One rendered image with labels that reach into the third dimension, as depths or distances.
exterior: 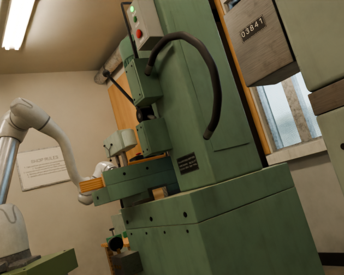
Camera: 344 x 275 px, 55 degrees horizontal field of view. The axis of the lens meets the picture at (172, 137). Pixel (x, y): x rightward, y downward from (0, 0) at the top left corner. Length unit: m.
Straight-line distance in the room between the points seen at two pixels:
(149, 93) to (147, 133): 0.14
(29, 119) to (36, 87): 2.76
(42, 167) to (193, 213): 3.43
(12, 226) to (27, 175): 2.68
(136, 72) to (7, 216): 0.83
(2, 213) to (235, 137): 1.01
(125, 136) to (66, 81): 1.50
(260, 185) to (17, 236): 1.01
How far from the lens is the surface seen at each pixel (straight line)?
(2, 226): 1.58
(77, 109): 4.62
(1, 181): 1.85
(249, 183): 1.12
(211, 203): 1.02
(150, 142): 1.17
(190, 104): 1.08
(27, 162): 4.27
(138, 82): 1.19
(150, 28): 1.17
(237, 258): 1.06
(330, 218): 2.57
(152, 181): 1.33
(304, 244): 1.27
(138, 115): 1.27
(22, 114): 1.85
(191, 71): 1.12
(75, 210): 4.32
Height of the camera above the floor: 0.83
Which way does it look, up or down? 8 degrees up
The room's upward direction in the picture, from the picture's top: 16 degrees counter-clockwise
